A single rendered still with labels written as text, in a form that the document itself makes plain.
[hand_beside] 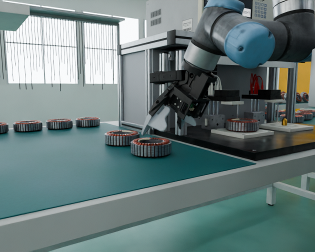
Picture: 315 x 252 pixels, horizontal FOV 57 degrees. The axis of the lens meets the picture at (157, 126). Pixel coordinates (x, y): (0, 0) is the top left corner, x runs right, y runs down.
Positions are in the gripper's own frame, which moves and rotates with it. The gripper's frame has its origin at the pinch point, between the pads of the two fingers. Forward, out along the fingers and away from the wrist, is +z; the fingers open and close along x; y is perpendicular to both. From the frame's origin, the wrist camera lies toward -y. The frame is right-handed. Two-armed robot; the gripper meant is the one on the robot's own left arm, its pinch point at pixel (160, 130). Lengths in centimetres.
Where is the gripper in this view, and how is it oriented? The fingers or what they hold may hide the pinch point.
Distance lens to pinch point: 76.8
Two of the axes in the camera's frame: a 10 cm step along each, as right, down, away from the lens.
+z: -3.6, 8.1, 4.6
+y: 6.2, 5.8, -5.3
